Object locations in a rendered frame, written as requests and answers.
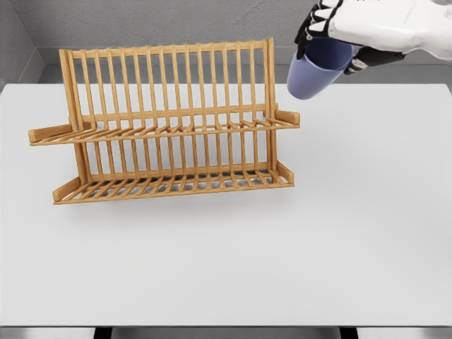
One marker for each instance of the wooden two-tier dish rack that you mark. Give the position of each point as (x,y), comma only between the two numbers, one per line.
(166,127)

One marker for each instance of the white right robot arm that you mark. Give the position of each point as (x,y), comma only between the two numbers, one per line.
(436,24)

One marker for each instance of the blue cup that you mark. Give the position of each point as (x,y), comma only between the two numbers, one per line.
(310,76)

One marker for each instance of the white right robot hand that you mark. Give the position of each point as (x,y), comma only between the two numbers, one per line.
(367,24)

